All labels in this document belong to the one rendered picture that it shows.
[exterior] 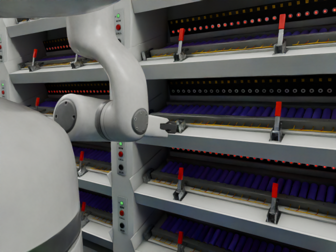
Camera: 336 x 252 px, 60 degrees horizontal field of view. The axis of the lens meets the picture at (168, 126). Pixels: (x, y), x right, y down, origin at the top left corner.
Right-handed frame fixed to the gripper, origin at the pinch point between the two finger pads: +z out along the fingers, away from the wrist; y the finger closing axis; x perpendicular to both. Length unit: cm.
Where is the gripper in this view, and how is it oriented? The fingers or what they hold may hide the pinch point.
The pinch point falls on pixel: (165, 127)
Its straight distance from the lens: 77.1
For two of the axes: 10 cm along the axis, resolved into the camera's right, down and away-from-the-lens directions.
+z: 5.5, 0.6, 8.4
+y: 8.3, 0.6, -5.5
